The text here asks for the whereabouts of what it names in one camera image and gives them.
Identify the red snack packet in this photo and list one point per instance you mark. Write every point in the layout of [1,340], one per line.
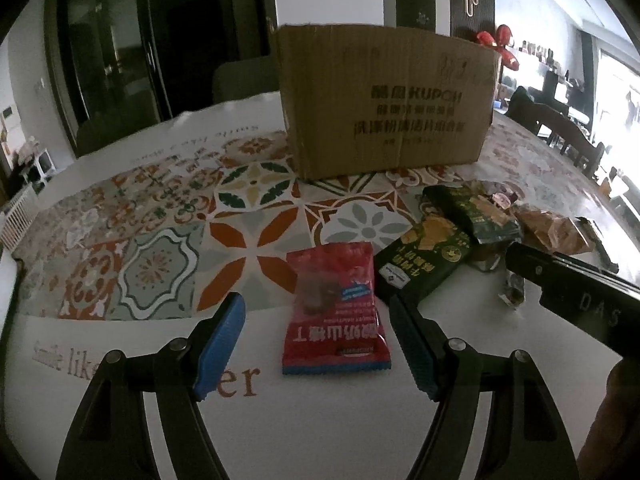
[335,310]

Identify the glass sliding door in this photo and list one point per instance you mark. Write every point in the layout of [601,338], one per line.
[150,45]

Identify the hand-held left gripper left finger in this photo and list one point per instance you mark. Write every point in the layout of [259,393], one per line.
[220,345]

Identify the red ribbon bow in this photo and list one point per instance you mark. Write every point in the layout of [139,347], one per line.
[497,42]

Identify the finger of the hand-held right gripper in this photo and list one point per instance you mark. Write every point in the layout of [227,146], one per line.
[600,250]

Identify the person's right forearm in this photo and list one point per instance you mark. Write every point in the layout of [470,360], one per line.
[617,420]

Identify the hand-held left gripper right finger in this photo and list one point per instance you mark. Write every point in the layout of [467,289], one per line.
[415,350]

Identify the white cube shelf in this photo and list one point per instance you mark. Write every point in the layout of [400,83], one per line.
[40,165]

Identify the orange snack packet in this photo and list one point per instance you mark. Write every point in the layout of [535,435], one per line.
[550,230]

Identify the brown cardboard box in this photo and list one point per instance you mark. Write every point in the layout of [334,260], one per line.
[380,105]

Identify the white slatted fence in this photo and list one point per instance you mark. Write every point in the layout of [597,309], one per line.
[17,217]

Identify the long dark green snack packet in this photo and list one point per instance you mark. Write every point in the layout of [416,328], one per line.
[425,255]

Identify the wooden slat chair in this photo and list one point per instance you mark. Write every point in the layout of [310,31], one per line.
[555,125]

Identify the small pink candy wrapper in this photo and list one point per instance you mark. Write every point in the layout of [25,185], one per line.
[502,200]

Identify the dark upholstered chair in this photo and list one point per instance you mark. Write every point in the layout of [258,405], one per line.
[242,80]

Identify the short dark green snack packet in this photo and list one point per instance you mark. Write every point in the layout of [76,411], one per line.
[480,215]

